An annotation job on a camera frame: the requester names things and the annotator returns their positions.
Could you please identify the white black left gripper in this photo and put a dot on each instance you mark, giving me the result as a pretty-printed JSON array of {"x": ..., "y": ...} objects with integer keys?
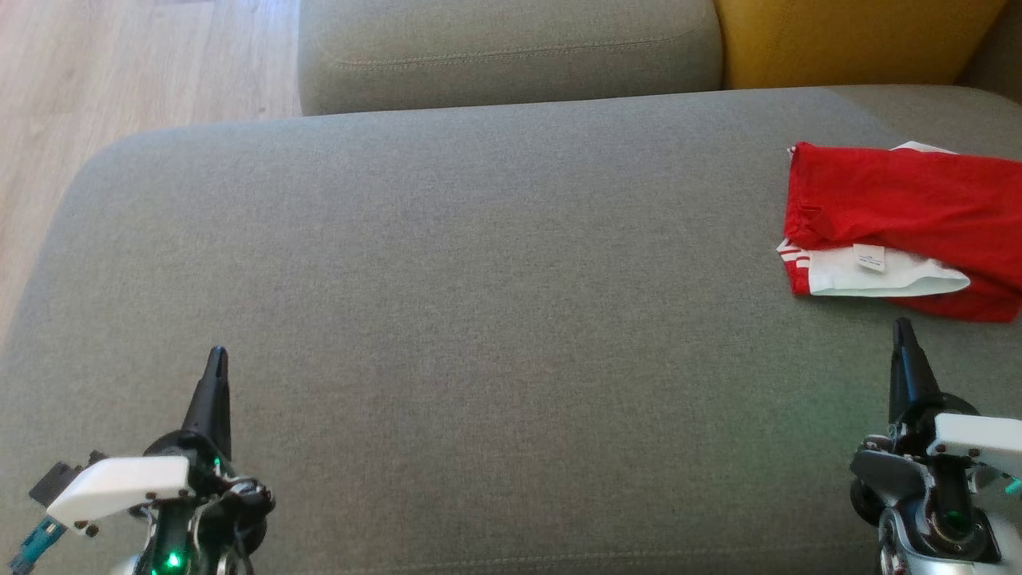
[{"x": 128, "y": 483}]

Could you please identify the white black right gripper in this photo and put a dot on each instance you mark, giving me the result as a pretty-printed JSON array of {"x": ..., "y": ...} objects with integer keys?
[{"x": 982, "y": 443}]

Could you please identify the red basketball jersey white trim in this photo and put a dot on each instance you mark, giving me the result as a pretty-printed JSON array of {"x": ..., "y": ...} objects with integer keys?
[{"x": 878, "y": 200}]

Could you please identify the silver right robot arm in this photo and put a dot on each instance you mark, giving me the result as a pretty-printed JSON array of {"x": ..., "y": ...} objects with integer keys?
[{"x": 958, "y": 567}]

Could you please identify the grey fabric sofa seat cushion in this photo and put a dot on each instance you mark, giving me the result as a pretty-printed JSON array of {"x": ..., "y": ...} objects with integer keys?
[{"x": 479, "y": 319}]

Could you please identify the grey fabric sofa armrest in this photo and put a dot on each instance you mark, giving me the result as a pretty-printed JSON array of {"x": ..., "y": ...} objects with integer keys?
[{"x": 1002, "y": 56}]

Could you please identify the yellow fabric sofa cushion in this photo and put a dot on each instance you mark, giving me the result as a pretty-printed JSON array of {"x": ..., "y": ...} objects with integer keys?
[{"x": 846, "y": 40}]

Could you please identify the grey fabric sofa back cushion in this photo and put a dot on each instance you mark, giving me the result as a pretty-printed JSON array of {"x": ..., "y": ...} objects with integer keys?
[{"x": 511, "y": 48}]

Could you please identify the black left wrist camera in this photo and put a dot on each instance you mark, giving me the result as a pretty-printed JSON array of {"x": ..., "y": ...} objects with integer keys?
[{"x": 64, "y": 479}]

